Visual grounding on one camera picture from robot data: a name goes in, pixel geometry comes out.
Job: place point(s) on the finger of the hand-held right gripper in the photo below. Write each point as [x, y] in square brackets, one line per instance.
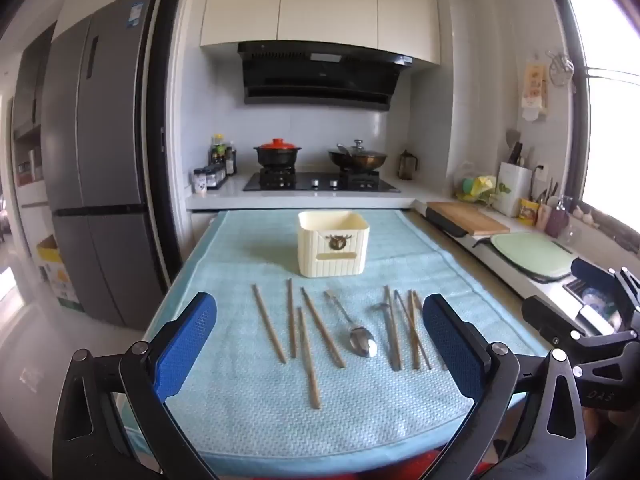
[550, 317]
[592, 269]

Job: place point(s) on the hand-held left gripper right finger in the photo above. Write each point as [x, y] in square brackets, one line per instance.
[450, 340]

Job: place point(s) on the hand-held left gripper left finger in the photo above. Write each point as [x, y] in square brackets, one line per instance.
[187, 340]

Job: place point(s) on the stainless steel soup spoon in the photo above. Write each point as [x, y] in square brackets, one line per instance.
[391, 345]

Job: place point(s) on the stainless steel tablespoon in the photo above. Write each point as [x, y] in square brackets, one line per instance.
[362, 342]

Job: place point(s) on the cream ribbed utensil holder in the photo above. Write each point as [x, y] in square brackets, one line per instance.
[332, 260]

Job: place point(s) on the pale green cutting board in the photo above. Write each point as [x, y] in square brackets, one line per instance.
[532, 257]

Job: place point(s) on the yellow printed cup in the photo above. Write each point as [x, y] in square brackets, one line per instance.
[528, 212]

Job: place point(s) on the white knife block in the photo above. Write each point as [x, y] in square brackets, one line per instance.
[515, 190]

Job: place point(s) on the black tray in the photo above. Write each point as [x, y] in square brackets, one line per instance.
[445, 225]

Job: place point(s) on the light blue woven mat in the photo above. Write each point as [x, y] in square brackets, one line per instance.
[280, 410]

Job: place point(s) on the wooden cutting board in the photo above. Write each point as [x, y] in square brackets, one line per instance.
[470, 217]

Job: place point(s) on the yellow cloth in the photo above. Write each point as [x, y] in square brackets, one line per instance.
[485, 184]

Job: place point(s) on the yellow cardboard box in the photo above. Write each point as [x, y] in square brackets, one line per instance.
[57, 275]

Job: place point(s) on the green sponge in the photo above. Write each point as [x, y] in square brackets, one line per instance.
[468, 186]

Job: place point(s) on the grey spatula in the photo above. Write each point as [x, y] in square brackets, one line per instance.
[512, 137]

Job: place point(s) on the white label spice jar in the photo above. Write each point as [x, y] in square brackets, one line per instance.
[200, 182]

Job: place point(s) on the window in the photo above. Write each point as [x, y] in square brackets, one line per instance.
[610, 110]

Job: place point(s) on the clear plastic bag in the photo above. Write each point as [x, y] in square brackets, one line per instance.
[464, 170]

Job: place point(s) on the black lid spice jar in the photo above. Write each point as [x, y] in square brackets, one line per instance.
[211, 177]
[220, 174]

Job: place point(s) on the glass french press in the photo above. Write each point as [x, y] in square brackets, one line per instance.
[407, 165]

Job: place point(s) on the dark sauce bottle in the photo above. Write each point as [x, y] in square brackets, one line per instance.
[230, 160]

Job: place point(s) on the yellow cap sauce bottle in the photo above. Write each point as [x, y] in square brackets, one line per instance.
[218, 150]

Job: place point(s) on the dark wok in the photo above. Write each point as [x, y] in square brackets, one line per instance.
[357, 162]

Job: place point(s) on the grey refrigerator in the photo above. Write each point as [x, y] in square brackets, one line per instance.
[100, 160]

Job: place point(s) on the black clay pot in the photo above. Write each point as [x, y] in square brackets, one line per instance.
[277, 157]

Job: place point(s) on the black gas cooktop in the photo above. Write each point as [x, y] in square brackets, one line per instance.
[320, 182]

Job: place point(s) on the glass wok lid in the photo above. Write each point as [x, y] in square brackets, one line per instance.
[357, 150]

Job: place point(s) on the red pot lid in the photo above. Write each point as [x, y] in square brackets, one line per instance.
[276, 144]

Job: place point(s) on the dark shelf cabinet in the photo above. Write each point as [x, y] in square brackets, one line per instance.
[30, 110]

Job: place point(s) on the black range hood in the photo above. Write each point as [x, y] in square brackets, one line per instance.
[320, 77]

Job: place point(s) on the printed wall hanging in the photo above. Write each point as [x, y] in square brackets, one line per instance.
[533, 90]

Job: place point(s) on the white wall cabinet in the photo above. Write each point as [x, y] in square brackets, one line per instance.
[325, 5]

